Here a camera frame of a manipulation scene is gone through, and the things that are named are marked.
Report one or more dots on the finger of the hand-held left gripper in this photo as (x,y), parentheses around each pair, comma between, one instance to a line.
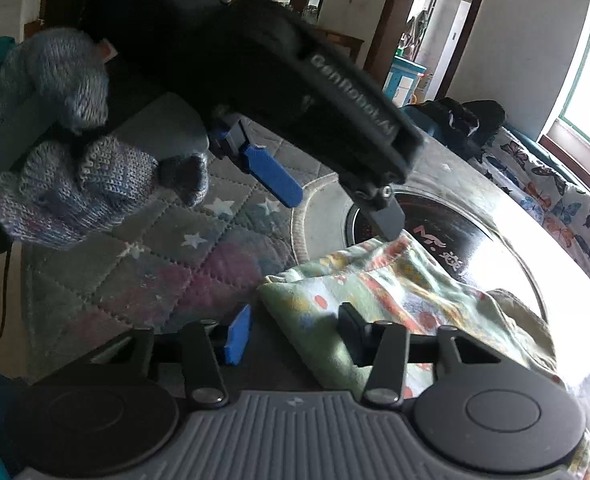
(387,217)
(272,176)

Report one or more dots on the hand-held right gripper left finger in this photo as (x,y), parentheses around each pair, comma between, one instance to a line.
(238,334)

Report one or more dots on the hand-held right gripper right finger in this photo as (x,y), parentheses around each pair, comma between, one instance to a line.
(353,332)

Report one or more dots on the floral print garment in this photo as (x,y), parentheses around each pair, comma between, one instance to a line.
(400,280)

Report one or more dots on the person's left hand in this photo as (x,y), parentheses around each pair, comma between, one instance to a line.
(65,185)

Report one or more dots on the black round hotplate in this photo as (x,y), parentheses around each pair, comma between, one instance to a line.
(425,222)

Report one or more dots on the brown wooden side table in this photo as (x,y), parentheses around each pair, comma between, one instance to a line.
(342,45)

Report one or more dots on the quilted star mat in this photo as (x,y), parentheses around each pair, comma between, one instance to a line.
(150,270)

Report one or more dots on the dark bag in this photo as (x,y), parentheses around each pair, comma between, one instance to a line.
(475,120)

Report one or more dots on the small blue white cabinet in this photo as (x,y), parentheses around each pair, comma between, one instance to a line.
(404,80)

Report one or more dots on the butterfly print cloth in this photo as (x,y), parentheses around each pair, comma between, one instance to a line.
(565,210)

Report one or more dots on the wooden door frame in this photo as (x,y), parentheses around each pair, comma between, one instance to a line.
(390,10)

